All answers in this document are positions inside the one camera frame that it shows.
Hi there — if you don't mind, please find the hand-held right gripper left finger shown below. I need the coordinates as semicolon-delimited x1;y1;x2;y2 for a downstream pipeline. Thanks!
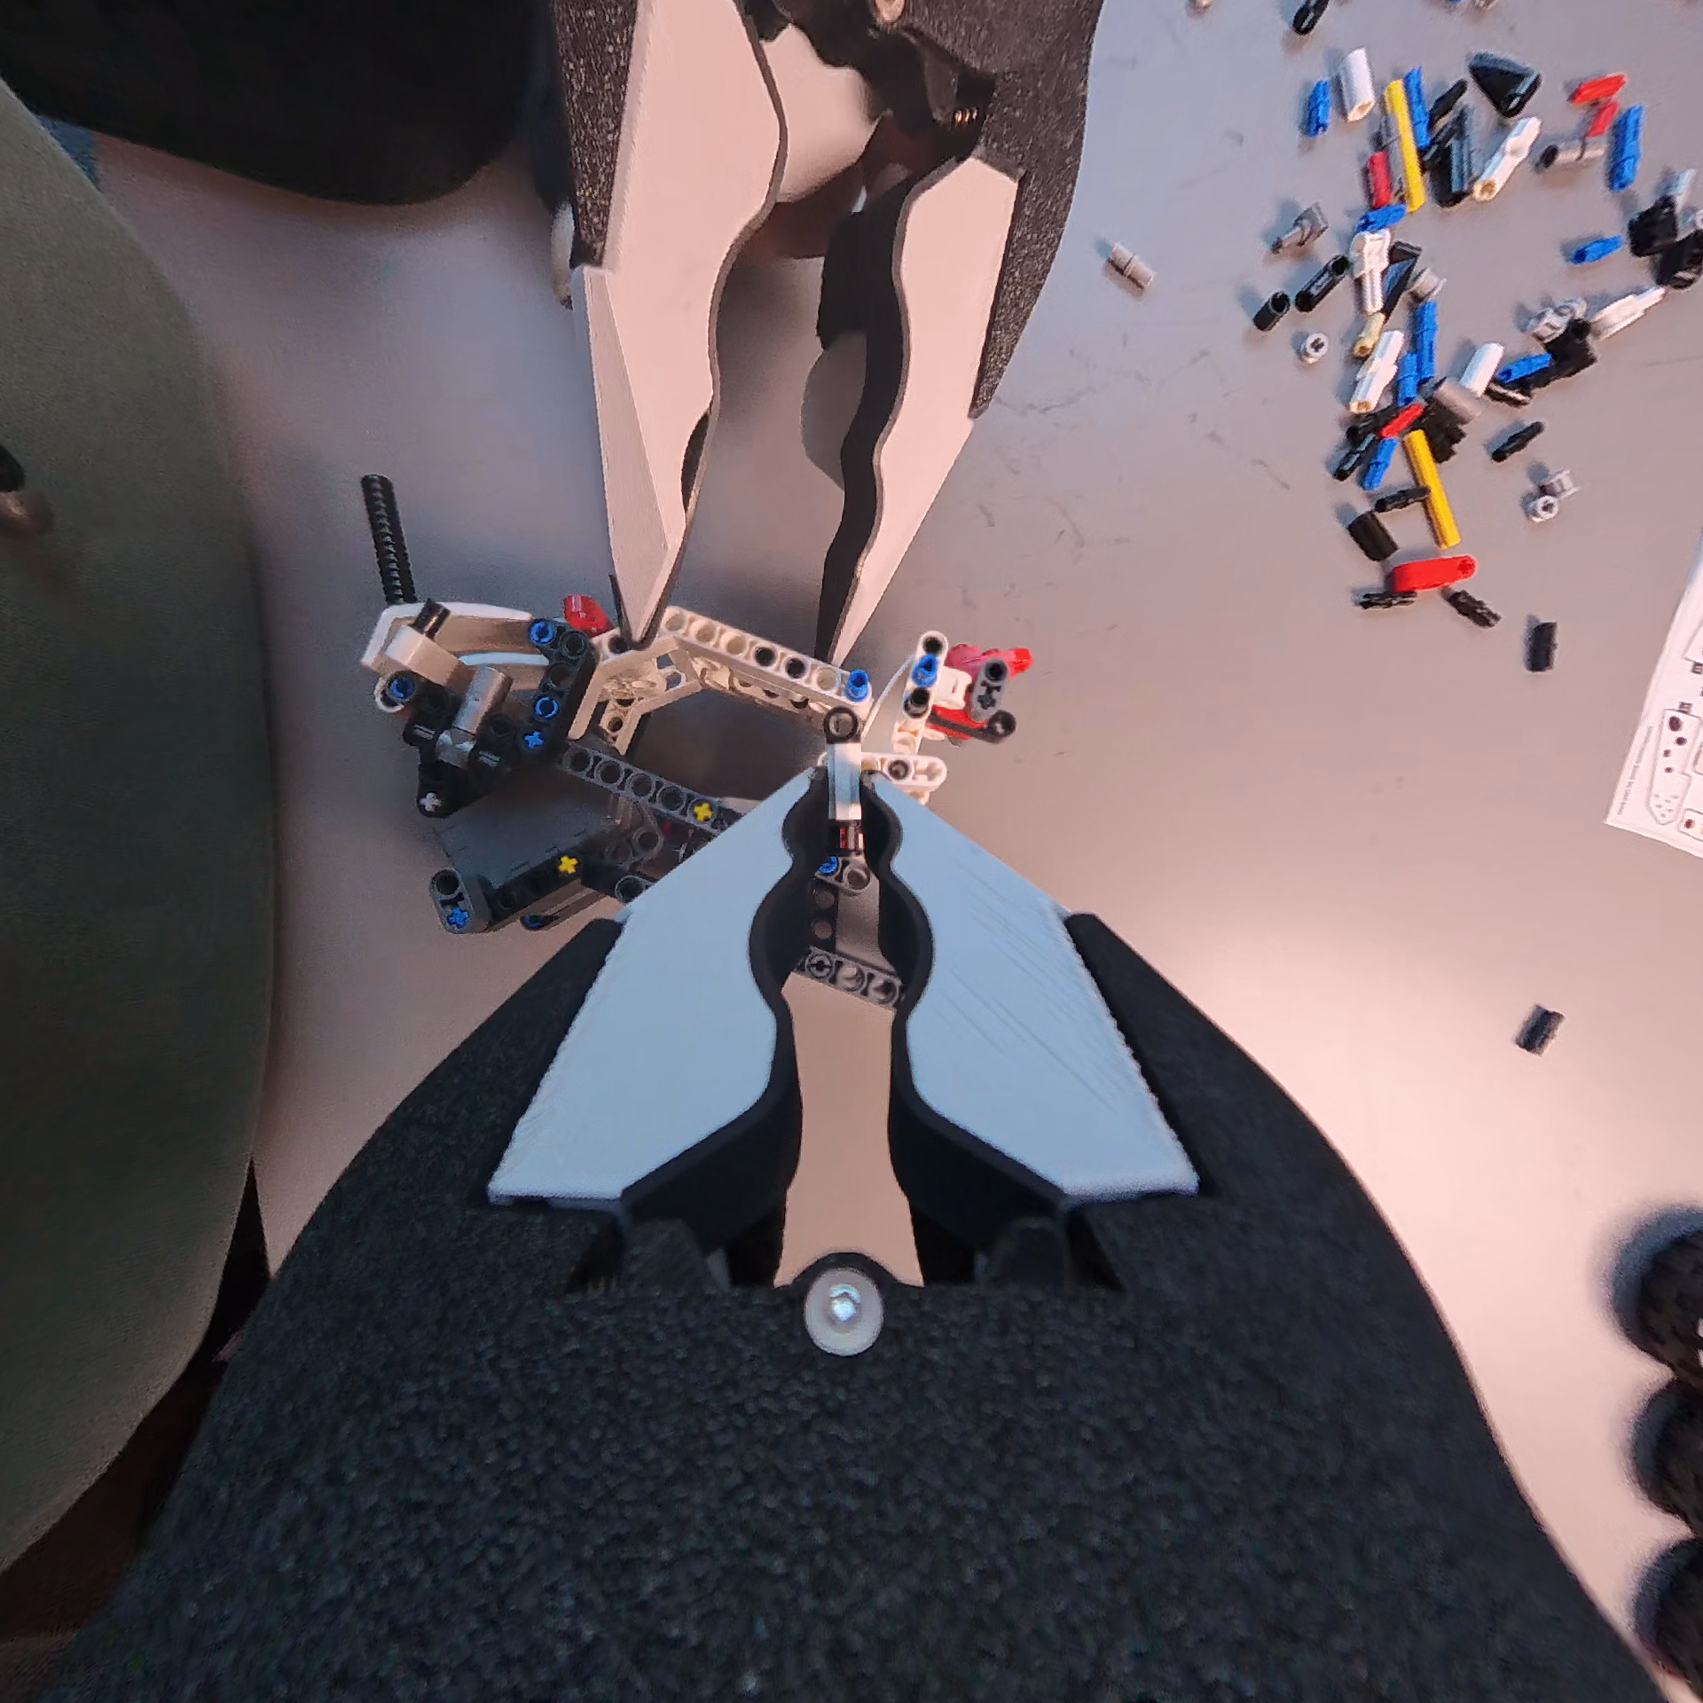
488;778;816;1215

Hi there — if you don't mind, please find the sticker sheet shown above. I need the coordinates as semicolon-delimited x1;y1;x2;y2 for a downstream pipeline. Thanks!
1606;549;1703;858

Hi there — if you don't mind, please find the pile of small toy pieces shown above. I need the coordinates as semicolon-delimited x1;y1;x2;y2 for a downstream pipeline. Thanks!
1251;0;1703;629

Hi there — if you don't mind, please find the white black toy truck model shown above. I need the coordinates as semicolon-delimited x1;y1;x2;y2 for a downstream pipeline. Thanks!
360;590;1034;998

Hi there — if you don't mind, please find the grey desk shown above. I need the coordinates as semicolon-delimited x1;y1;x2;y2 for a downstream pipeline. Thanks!
92;0;1703;1703

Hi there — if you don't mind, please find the black ribbed Lego hose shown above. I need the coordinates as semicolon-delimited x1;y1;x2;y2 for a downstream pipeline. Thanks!
360;474;433;619

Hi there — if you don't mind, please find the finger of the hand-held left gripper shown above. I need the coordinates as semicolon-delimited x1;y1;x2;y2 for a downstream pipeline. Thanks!
579;0;800;661
793;157;1028;667

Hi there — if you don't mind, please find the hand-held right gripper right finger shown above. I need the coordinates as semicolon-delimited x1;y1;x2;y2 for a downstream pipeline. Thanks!
871;785;1203;1215

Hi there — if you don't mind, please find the person's clothed body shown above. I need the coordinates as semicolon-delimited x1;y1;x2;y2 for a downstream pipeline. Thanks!
0;81;285;1579

